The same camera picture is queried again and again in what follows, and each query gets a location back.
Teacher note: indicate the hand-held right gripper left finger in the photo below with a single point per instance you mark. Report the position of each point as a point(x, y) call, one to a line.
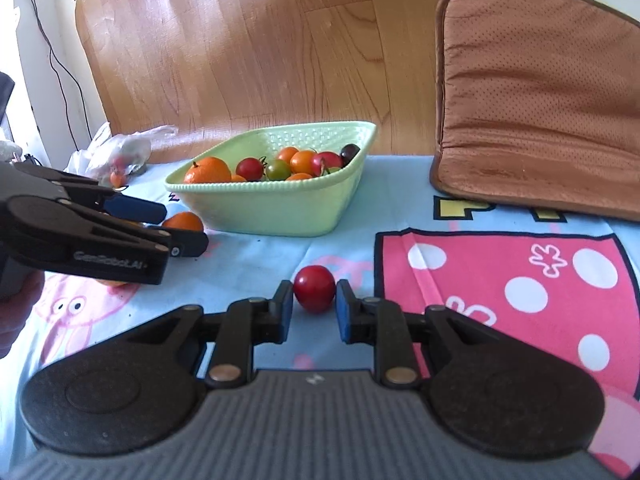
point(284, 312)

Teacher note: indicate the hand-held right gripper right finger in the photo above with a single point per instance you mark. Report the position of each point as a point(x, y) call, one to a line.
point(343, 312)

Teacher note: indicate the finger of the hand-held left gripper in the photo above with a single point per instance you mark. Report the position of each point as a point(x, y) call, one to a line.
point(187, 245)
point(137, 207)

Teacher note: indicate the small tangerine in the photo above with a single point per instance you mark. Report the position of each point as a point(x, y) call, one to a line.
point(184, 221)

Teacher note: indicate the red cherry tomato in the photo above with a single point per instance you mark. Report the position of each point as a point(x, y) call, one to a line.
point(248, 169)
point(314, 287)
point(327, 161)

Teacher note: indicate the large tangerine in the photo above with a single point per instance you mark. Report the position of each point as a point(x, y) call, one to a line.
point(207, 171)

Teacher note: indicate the light green plastic basin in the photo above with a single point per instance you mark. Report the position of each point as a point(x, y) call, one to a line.
point(270, 207)

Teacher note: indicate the green tomato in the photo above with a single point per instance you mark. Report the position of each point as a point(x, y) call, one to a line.
point(277, 170)

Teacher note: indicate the dark purple cherry tomato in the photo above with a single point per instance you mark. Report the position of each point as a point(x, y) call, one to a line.
point(350, 152)

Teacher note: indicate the person's left hand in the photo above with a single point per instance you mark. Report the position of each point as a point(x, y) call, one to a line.
point(17, 320)

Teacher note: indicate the printed cartoon pig blanket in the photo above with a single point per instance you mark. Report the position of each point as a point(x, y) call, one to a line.
point(350, 255)

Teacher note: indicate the clear plastic bag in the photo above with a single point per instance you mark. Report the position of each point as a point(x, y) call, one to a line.
point(122, 147)

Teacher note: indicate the wooden board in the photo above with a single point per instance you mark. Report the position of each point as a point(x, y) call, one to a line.
point(250, 50)

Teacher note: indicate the brown seat cushion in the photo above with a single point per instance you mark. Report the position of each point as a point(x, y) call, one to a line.
point(540, 100)

